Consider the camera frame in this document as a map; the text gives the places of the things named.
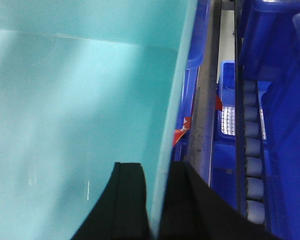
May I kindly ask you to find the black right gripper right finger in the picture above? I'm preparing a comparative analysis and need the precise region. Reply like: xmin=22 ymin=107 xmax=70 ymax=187
xmin=158 ymin=161 xmax=277 ymax=240

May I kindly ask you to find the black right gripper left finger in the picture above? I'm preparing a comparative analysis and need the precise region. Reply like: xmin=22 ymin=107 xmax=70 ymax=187
xmin=72 ymin=162 xmax=151 ymax=240

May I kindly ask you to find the light blue plastic bin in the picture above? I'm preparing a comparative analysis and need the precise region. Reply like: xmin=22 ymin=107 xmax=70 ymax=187
xmin=0 ymin=0 xmax=198 ymax=240

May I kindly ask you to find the dark blue bin lower right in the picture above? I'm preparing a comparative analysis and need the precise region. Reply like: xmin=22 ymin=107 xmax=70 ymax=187
xmin=211 ymin=60 xmax=238 ymax=210

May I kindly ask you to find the dark blue bin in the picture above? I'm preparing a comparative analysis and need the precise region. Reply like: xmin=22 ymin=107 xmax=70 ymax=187
xmin=171 ymin=0 xmax=211 ymax=161
xmin=239 ymin=0 xmax=300 ymax=240
xmin=211 ymin=60 xmax=238 ymax=210

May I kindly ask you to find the dark blue bin lower middle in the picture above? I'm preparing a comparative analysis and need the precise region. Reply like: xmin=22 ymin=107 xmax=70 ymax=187
xmin=171 ymin=0 xmax=211 ymax=161

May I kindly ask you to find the dark blue bin upper right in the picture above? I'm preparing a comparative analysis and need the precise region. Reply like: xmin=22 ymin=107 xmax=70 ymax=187
xmin=239 ymin=0 xmax=300 ymax=240

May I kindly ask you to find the grey roller track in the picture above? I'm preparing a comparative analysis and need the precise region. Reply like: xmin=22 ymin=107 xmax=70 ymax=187
xmin=243 ymin=80 xmax=266 ymax=225

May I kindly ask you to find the red snack bag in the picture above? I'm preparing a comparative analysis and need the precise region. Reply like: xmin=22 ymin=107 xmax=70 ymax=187
xmin=172 ymin=95 xmax=223 ymax=147

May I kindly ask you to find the stainless steel shelf rail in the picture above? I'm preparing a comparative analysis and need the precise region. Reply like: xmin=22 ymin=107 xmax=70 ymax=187
xmin=187 ymin=0 xmax=222 ymax=185

